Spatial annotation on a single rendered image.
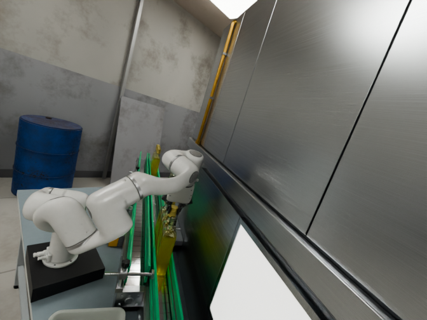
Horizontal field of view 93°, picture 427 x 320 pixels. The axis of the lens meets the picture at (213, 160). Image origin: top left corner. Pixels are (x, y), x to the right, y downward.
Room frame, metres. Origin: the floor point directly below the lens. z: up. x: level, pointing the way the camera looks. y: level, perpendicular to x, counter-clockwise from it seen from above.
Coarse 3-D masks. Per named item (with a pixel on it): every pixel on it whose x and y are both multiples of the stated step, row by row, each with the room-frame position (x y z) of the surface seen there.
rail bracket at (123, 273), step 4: (124, 260) 0.62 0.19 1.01; (128, 260) 0.62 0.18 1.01; (124, 264) 0.60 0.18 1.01; (128, 264) 0.61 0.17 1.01; (124, 268) 0.61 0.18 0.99; (108, 272) 0.60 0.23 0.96; (112, 272) 0.60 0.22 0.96; (116, 272) 0.61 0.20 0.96; (120, 272) 0.61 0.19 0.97; (124, 272) 0.61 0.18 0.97; (128, 272) 0.62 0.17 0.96; (132, 272) 0.63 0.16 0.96; (136, 272) 0.63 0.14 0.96; (140, 272) 0.64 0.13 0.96; (144, 272) 0.65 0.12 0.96; (148, 272) 0.65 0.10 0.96; (152, 272) 0.65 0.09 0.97; (120, 276) 0.60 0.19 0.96; (124, 276) 0.61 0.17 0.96; (152, 276) 0.65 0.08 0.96; (120, 280) 0.61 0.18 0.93; (116, 284) 0.62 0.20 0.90; (120, 284) 0.61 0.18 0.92; (116, 288) 0.60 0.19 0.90; (120, 288) 0.61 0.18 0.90; (116, 292) 0.60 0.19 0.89; (120, 292) 0.61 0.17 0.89
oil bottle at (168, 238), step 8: (168, 232) 0.74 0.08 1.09; (176, 232) 0.76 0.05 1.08; (160, 240) 0.75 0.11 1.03; (168, 240) 0.73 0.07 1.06; (160, 248) 0.73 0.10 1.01; (168, 248) 0.74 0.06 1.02; (160, 256) 0.73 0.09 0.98; (168, 256) 0.74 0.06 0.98; (160, 264) 0.73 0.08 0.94; (160, 272) 0.74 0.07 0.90
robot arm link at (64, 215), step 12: (48, 204) 0.47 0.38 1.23; (60, 204) 0.48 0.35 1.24; (72, 204) 0.50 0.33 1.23; (36, 216) 0.47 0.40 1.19; (48, 216) 0.47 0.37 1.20; (60, 216) 0.47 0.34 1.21; (72, 216) 0.49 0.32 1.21; (84, 216) 0.51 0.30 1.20; (48, 228) 0.51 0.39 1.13; (60, 228) 0.47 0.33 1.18; (72, 228) 0.48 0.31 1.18; (84, 228) 0.50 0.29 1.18; (96, 228) 0.54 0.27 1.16; (72, 240) 0.48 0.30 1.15
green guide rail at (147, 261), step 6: (144, 240) 0.91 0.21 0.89; (150, 240) 0.82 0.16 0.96; (144, 246) 0.87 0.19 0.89; (150, 246) 0.78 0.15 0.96; (144, 252) 0.83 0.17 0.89; (150, 252) 0.75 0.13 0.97; (144, 258) 0.79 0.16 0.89; (150, 258) 0.72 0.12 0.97; (144, 264) 0.76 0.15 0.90; (150, 264) 0.69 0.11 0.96; (144, 270) 0.72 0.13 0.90; (144, 276) 0.69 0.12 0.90; (144, 282) 0.68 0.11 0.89
